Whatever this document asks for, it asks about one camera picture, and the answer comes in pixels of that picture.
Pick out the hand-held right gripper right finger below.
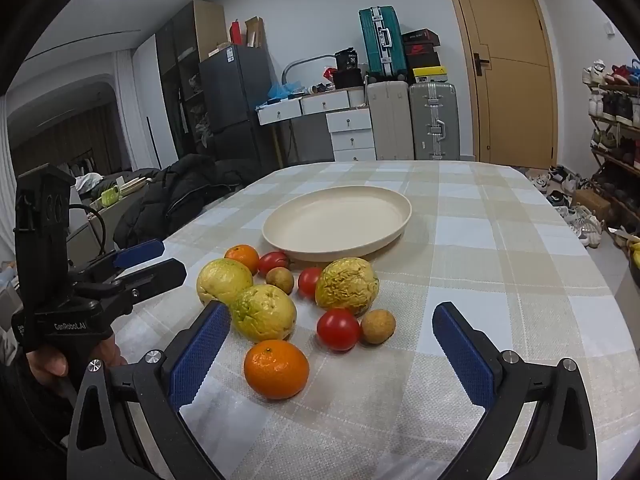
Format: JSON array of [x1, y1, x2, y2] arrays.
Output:
[[432, 302, 598, 480]]

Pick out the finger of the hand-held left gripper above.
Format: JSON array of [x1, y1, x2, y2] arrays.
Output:
[[75, 257, 188, 321], [70, 239, 166, 283]]

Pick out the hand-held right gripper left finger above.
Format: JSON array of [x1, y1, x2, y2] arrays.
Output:
[[66, 301, 233, 480]]

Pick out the smooth yellow guava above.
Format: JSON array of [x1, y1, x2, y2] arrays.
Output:
[[196, 258, 255, 308]]

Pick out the green-patched yellow guava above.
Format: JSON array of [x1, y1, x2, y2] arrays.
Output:
[[230, 284, 298, 343]]

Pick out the orange mandarin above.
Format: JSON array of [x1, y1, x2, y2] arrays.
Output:
[[224, 244, 261, 276], [243, 340, 310, 401]]

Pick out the brown longan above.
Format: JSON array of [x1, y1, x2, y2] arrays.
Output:
[[360, 309, 397, 345], [265, 266, 295, 296]]

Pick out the red tomato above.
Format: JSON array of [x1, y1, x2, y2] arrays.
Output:
[[298, 267, 325, 300], [257, 251, 291, 277], [316, 308, 362, 352]]

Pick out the wrinkled yellow guava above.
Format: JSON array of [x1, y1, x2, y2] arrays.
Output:
[[314, 257, 381, 317]]

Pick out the cream round plate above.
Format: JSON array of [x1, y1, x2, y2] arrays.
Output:
[[261, 186, 412, 263]]

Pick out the person's left hand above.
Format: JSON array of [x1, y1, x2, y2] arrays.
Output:
[[25, 337, 128, 396]]

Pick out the black padded jacket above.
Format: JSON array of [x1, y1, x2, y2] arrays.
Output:
[[112, 154, 261, 251]]

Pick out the beige checked tablecloth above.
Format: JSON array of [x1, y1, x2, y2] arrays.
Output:
[[107, 160, 640, 480]]

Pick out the scattered white sneakers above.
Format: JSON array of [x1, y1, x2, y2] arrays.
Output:
[[525, 165, 606, 248]]

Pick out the dark grey fridge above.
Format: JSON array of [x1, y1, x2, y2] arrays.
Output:
[[198, 44, 278, 171]]

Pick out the small cardboard box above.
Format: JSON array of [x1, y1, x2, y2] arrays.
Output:
[[574, 189, 613, 226]]

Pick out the white desk with drawers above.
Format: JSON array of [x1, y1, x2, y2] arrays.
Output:
[[256, 87, 371, 127]]

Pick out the blue plastic bag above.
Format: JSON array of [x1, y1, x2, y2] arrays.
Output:
[[267, 80, 303, 103]]

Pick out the dark open shelf cabinet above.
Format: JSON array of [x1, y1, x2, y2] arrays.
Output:
[[155, 0, 228, 161]]

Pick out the white drawer unit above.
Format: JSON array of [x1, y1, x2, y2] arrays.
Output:
[[326, 109, 377, 162]]

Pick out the silver suitcase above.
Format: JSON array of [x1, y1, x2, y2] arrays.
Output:
[[408, 81, 461, 162]]

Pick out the beige suitcase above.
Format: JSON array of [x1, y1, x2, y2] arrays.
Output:
[[366, 80, 415, 162]]

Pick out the brown cardboard box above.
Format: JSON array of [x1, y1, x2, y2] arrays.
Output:
[[244, 16, 267, 50]]

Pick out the grey arched lamp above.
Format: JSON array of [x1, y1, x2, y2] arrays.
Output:
[[281, 54, 337, 86]]

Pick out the tan wooden door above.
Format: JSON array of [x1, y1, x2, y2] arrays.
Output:
[[442, 0, 558, 170]]

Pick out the black storage box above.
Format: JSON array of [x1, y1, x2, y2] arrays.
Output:
[[332, 69, 363, 90]]

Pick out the wooden shoe rack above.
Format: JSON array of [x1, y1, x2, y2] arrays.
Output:
[[582, 77, 640, 221]]

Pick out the yellow and white box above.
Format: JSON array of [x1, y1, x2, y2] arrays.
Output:
[[412, 66, 447, 85]]

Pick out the black paper bag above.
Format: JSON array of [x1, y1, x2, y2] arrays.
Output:
[[334, 48, 362, 72]]

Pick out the rows of assorted shoes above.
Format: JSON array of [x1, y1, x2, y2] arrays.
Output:
[[581, 59, 640, 196]]

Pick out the teal suitcase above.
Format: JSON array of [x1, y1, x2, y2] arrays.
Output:
[[358, 6, 407, 81]]

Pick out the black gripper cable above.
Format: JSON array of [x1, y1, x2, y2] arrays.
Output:
[[67, 204, 108, 261]]

